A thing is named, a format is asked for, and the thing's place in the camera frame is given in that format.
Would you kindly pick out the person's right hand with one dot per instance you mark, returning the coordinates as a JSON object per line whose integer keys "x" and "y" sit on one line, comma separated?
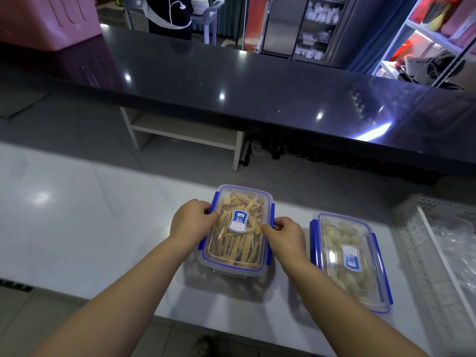
{"x": 286, "y": 241}

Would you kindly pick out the person's left hand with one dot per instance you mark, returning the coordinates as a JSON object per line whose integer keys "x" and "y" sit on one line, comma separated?
{"x": 191, "y": 223}

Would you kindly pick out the clear blue-clipped plastic container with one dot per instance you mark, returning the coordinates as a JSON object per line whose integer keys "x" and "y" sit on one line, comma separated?
{"x": 230, "y": 273}
{"x": 314, "y": 241}

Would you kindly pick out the pile of pale food cubes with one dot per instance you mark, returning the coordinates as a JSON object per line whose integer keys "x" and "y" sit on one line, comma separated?
{"x": 334, "y": 237}

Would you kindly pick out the bag of yellow strip snacks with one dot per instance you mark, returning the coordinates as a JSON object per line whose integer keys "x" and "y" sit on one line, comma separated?
{"x": 455, "y": 236}

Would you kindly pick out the person's left forearm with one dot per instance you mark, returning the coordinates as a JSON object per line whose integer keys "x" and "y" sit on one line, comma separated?
{"x": 119, "y": 304}

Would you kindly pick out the person's right forearm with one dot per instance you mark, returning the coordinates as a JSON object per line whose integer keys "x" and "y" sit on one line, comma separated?
{"x": 353, "y": 316}

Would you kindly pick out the black cylindrical canister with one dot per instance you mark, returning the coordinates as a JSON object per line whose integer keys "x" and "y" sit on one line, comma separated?
{"x": 244, "y": 154}

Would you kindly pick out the small white box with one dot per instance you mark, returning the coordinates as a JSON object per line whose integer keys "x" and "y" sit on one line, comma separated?
{"x": 257, "y": 148}

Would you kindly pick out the white perforated shoe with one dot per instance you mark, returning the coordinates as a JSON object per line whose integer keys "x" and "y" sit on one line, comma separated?
{"x": 201, "y": 347}

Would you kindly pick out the white perforated plastic basket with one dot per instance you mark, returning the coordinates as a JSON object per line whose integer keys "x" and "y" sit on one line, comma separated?
{"x": 416, "y": 249}

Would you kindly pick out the black top bar counter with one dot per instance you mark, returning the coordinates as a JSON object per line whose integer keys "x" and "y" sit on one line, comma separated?
{"x": 223, "y": 81}

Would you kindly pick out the pale plastic serving cart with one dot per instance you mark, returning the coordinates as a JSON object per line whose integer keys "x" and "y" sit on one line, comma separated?
{"x": 210, "y": 22}

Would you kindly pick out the white flat mop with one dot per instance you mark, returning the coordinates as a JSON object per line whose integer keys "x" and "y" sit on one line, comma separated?
{"x": 263, "y": 29}

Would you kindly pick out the teal skirted table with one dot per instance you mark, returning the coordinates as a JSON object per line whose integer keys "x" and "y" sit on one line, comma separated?
{"x": 227, "y": 16}

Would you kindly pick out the red standing banner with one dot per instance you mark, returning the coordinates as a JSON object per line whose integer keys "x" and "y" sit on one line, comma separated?
{"x": 256, "y": 22}

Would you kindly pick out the stainless steel dish cabinet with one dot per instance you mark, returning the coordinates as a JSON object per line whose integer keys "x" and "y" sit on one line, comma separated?
{"x": 282, "y": 25}

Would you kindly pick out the white small appliance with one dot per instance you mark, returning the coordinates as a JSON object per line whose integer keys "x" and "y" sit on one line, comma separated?
{"x": 416, "y": 68}

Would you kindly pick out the stack of white plates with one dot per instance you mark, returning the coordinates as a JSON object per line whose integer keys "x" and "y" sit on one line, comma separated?
{"x": 200, "y": 5}

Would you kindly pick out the group of white dishes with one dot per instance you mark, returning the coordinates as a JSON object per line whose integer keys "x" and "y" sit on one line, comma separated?
{"x": 318, "y": 25}

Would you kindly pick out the red bucket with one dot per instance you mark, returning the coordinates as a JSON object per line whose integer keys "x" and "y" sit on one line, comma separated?
{"x": 401, "y": 50}

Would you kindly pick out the blue curtain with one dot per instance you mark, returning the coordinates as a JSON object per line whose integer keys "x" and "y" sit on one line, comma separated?
{"x": 375, "y": 33}

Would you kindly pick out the black small appliance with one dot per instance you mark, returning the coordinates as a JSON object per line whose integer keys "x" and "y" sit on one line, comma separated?
{"x": 446, "y": 70}

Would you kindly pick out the white metal shelf rack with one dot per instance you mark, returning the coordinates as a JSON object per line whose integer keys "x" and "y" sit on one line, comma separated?
{"x": 427, "y": 33}

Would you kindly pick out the pink plastic bin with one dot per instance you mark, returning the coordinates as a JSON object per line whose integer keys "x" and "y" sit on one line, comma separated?
{"x": 44, "y": 18}

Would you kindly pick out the red gift box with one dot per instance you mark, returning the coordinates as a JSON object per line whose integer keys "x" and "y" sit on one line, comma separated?
{"x": 418, "y": 9}

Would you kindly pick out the narrow pink gift bag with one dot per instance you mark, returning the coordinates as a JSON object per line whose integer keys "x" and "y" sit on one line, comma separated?
{"x": 461, "y": 18}

